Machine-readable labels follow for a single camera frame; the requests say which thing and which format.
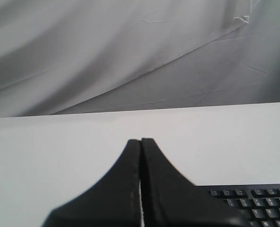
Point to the black acer keyboard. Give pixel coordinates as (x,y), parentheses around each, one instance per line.
(259,203)

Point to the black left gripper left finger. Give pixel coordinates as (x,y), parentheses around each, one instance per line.
(114,201)

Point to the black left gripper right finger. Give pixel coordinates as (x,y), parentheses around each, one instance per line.
(171,200)

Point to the grey backdrop cloth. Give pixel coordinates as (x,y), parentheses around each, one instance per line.
(82,56)

